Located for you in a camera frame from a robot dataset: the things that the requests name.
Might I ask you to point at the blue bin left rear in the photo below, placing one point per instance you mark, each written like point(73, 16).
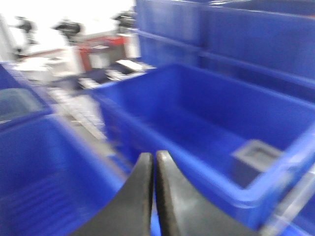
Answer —
point(20, 101)

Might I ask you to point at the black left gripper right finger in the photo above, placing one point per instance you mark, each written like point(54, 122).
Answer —
point(184, 211)

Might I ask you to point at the large empty blue bin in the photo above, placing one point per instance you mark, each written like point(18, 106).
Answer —
point(200, 118)

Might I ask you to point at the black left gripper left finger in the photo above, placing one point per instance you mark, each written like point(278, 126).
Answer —
point(129, 212)

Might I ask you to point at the blue bin left front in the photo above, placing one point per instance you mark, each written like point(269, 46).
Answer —
point(51, 181)

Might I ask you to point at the gray square base block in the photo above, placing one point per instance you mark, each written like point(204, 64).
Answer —
point(251, 159)

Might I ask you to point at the blue bin right edge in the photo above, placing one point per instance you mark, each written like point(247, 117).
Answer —
point(265, 42)

